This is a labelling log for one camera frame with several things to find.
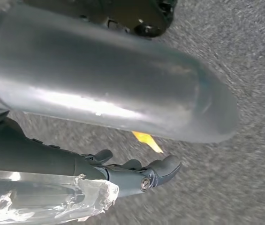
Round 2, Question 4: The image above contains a clear crumpled plastic film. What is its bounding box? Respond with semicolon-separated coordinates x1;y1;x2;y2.
0;169;119;225

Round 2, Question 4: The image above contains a black robot foot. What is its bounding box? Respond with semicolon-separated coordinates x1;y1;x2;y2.
23;0;177;38

